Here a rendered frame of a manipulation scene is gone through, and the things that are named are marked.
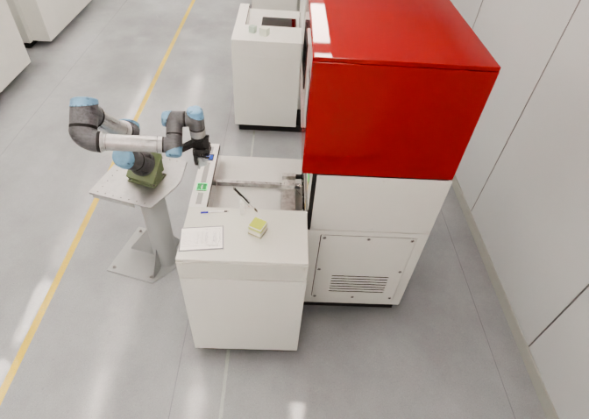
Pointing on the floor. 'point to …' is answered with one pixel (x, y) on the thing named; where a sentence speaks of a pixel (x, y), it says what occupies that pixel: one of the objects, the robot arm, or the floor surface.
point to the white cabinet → (244, 313)
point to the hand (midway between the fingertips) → (197, 166)
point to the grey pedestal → (149, 248)
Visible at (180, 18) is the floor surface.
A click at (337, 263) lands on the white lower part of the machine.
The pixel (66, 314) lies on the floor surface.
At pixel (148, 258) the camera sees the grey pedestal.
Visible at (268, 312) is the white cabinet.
